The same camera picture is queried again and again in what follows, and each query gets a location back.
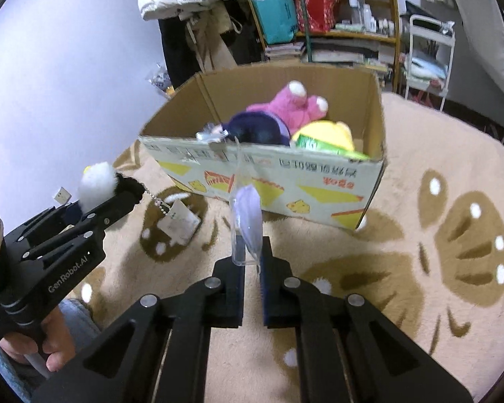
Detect white softbox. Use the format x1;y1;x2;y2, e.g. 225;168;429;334
439;0;504;112

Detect dark navy plush toy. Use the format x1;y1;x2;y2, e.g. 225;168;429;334
227;111;293;147

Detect teal bag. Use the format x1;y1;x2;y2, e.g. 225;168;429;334
251;0;298;46

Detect black coat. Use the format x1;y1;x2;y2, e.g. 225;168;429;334
159;0;264;90

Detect person's left hand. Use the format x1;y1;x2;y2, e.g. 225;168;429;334
0;306;77;373

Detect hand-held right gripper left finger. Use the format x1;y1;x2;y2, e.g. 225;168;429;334
31;259;245;403

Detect brown cardboard box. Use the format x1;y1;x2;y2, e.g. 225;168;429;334
138;67;388;232

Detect white trolley cart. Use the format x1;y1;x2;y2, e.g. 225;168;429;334
403;14;457;112

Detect white black fluffy keychain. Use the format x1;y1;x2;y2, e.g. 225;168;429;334
78;162;203;245

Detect clear plastic packet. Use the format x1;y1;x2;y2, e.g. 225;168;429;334
195;122;237;146

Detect person's jeans leg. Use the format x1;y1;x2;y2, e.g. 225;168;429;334
0;298;102;403

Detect green snack packet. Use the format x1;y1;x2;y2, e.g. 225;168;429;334
296;133;371;161

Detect beige coat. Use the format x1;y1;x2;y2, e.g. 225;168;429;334
185;8;238;75

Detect clear bag of small things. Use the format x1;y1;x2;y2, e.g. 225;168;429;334
145;63;175;97

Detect group of white cosmetic bottles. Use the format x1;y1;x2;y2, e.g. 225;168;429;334
348;0;398;37

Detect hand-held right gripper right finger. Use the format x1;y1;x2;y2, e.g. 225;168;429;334
259;236;474;403

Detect wooden shelf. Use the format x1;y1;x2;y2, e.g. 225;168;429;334
235;0;401;93

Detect stack of old books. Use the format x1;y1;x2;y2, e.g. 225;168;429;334
264;42;307;63

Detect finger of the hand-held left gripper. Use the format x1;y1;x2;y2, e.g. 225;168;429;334
20;184;146;270
5;205;85;249

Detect red gift bag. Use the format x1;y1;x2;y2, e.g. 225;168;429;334
290;0;344;34

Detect yellow plush toy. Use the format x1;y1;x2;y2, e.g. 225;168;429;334
291;121;356;152

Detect green pole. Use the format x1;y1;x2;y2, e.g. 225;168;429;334
294;0;317;64

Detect pile of books and papers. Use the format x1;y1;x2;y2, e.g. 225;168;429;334
310;38;396;77

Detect clear plastic charm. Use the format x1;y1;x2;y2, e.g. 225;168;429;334
230;138;264;268

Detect pink plush toy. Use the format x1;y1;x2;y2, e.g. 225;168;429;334
246;81;329;135

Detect blue white cloth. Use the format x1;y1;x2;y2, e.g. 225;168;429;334
407;56;450;81

